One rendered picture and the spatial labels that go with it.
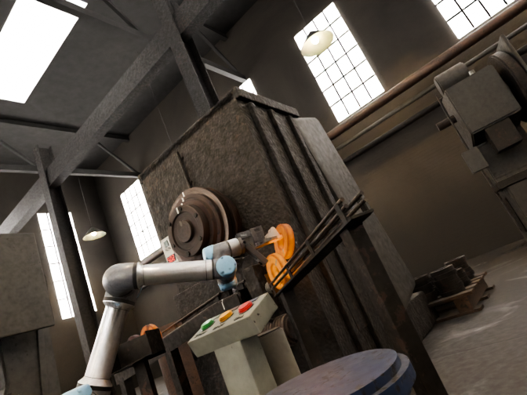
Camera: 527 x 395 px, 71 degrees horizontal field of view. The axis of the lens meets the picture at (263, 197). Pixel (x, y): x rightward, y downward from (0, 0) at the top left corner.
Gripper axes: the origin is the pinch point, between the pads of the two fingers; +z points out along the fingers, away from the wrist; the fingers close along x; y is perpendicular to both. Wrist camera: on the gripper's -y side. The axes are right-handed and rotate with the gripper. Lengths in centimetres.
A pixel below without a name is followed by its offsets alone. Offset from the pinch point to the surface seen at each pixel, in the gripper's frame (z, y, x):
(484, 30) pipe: 526, 244, 194
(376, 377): -33, -39, -98
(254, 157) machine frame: 10, 49, 22
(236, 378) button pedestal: -46, -38, -52
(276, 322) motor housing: -14.3, -32.5, 5.4
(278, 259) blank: -8.2, -9.3, -6.8
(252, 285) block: -12.7, -13.9, 27.2
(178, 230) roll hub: -36, 27, 45
